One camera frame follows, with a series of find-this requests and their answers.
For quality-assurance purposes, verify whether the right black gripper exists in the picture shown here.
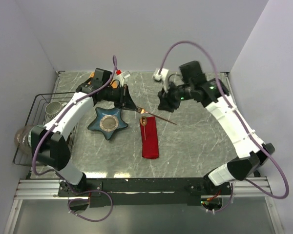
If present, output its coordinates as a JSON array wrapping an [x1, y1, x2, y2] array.
[[158, 79, 193, 113]]

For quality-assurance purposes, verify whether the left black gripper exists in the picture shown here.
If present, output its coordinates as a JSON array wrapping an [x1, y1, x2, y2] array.
[[103, 84, 138, 112]]

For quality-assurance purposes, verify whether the copper fork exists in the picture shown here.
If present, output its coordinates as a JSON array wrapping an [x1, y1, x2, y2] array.
[[135, 107, 177, 125]]

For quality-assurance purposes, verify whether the copper spoon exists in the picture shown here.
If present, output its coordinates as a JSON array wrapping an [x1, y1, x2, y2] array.
[[140, 116, 147, 140]]

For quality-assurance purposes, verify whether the red cloth napkin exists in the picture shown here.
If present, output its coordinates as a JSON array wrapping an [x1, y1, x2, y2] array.
[[140, 117, 159, 159]]

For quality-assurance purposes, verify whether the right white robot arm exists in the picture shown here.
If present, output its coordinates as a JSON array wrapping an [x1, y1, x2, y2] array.
[[153, 61, 275, 195]]

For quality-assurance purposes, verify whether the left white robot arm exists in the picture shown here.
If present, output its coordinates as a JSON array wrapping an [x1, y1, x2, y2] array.
[[28, 68, 136, 196]]

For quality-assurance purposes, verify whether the orange woven basket tray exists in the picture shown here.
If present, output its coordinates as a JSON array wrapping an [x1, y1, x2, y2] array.
[[89, 72, 120, 88]]

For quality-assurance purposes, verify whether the blue star-shaped dish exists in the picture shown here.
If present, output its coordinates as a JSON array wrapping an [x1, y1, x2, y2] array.
[[87, 107, 128, 140]]

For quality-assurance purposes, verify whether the brown cream ceramic bowl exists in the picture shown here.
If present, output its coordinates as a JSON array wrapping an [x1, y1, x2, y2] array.
[[66, 133, 73, 150]]

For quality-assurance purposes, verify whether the grey ribbed mug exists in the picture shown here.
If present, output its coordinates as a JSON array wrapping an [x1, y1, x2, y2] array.
[[45, 101, 63, 118]]

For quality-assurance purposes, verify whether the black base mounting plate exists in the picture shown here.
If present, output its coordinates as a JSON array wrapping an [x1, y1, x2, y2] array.
[[58, 177, 231, 208]]

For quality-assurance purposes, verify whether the clear glass bowl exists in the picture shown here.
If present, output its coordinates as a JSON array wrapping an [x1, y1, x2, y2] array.
[[14, 125, 34, 155]]

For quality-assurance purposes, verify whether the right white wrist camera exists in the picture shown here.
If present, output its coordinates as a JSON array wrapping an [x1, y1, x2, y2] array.
[[152, 68, 169, 93]]

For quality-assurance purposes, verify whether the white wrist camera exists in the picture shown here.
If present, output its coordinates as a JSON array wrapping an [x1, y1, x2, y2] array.
[[115, 70, 131, 83], [152, 68, 169, 93]]

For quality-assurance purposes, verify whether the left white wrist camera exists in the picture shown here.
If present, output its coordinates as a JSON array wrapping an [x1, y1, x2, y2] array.
[[115, 70, 131, 83]]

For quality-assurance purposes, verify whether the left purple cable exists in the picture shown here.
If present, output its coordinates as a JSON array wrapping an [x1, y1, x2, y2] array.
[[31, 55, 118, 222]]

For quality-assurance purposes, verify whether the purple cable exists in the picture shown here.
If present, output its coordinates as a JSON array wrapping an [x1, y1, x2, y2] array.
[[31, 55, 118, 222], [159, 40, 290, 213]]

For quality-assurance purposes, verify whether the black wire dish rack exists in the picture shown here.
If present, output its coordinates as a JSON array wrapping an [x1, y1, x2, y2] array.
[[13, 92, 74, 167]]

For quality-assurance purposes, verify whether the aluminium frame rail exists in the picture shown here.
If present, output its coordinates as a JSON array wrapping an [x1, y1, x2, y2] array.
[[14, 177, 273, 200]]

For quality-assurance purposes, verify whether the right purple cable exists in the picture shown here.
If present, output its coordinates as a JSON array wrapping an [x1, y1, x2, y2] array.
[[159, 40, 290, 213]]

